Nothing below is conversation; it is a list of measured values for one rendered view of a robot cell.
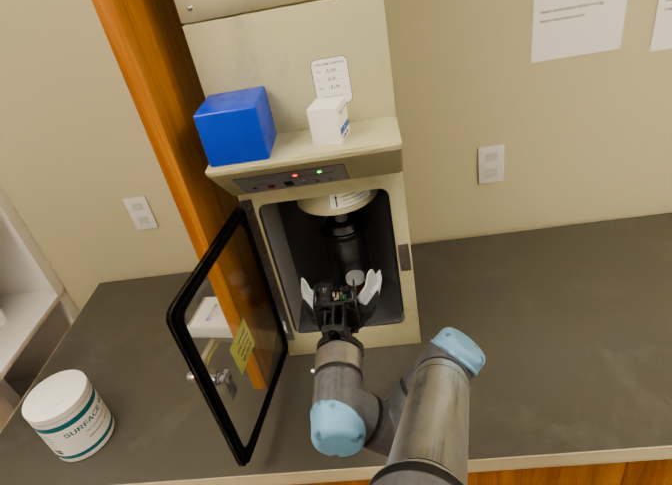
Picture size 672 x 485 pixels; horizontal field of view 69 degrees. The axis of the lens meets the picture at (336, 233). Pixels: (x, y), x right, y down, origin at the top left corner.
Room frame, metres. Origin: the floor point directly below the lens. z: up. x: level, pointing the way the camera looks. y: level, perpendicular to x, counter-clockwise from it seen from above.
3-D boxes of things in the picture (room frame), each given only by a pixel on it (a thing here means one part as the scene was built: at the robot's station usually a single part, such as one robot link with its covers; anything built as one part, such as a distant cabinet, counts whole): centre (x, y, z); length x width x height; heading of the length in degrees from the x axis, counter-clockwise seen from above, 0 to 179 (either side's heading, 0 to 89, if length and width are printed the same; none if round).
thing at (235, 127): (0.79, 0.12, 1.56); 0.10 x 0.10 x 0.09; 82
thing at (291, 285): (0.95, 0.00, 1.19); 0.26 x 0.24 x 0.35; 82
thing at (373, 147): (0.77, 0.02, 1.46); 0.32 x 0.11 x 0.10; 82
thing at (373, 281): (0.69, -0.04, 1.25); 0.09 x 0.03 x 0.06; 136
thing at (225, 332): (0.69, 0.21, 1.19); 0.30 x 0.01 x 0.40; 162
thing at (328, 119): (0.76, -0.03, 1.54); 0.05 x 0.05 x 0.06; 67
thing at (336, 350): (0.53, 0.04, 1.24); 0.08 x 0.05 x 0.08; 82
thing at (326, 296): (0.61, 0.03, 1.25); 0.12 x 0.08 x 0.09; 172
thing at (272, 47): (0.95, 0.00, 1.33); 0.32 x 0.25 x 0.77; 82
